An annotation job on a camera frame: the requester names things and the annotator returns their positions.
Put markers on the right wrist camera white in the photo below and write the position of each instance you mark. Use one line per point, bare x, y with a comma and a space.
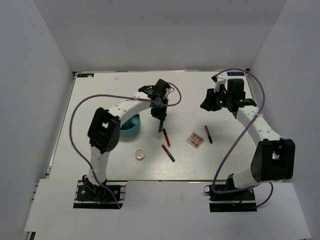
219, 81

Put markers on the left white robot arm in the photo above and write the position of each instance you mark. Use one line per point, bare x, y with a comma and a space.
104, 130

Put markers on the red lip gloss lower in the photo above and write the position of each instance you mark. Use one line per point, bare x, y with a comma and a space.
168, 153

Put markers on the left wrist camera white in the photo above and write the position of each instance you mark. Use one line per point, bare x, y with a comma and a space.
170, 90

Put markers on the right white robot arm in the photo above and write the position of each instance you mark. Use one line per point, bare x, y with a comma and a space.
274, 156

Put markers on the red lip gloss right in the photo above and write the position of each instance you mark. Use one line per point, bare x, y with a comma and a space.
208, 134

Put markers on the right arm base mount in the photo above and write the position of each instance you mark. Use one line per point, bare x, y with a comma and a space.
236, 202

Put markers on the eyeshadow palette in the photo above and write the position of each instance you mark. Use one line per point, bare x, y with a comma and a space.
195, 140

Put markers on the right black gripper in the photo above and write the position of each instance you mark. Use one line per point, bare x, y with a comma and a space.
208, 104

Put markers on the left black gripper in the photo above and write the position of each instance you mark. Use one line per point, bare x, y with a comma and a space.
157, 114

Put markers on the black makeup tube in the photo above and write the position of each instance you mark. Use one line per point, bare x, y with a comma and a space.
161, 123

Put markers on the teal round organizer container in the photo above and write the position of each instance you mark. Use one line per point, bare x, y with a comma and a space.
131, 127

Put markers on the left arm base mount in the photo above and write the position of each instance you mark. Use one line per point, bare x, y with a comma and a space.
86, 199

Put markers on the red lip gloss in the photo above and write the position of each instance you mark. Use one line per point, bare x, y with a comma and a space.
168, 153
166, 137
208, 134

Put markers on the red lip gloss upper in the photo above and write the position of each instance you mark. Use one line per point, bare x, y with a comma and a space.
166, 137

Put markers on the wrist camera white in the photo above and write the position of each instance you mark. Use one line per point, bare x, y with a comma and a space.
219, 81
170, 90

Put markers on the round beige compact jar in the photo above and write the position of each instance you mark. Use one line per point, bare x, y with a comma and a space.
140, 154

